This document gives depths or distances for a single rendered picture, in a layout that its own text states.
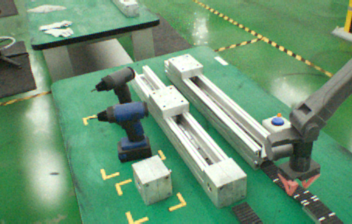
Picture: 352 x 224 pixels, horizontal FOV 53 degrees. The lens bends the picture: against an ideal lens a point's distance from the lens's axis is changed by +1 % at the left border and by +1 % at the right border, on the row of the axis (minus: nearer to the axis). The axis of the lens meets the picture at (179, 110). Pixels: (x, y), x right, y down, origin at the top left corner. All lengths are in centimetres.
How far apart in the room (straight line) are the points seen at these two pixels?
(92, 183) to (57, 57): 156
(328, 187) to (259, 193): 22
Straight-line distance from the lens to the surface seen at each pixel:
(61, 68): 270
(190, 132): 131
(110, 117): 118
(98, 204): 117
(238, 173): 107
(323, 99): 95
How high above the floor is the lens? 161
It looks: 33 degrees down
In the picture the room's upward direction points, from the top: 5 degrees counter-clockwise
